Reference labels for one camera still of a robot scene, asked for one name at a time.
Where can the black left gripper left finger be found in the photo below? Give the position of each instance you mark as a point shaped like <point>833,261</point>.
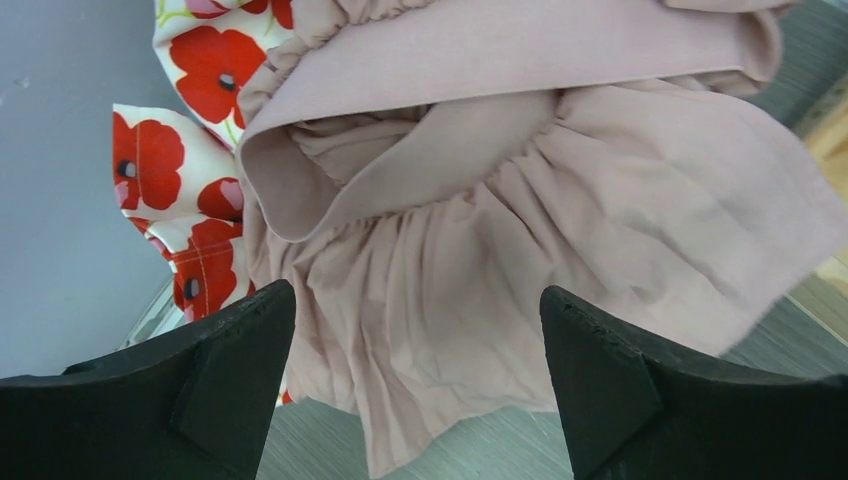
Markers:
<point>193,403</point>

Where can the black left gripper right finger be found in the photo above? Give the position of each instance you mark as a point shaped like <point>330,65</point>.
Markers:
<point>635,405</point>

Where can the red poppy print garment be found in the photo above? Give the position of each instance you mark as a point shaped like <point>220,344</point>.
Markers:
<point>175,175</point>

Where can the pink pleated skirt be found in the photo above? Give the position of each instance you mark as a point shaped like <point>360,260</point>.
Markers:
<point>420,171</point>

